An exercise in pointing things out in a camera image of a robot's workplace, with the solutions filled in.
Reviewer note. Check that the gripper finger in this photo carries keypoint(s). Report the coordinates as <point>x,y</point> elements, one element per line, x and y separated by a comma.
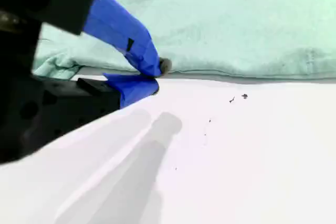
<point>131,87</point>
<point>118,27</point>

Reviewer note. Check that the pale green t-shirt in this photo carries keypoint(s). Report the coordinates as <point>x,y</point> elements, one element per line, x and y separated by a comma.
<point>210,24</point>

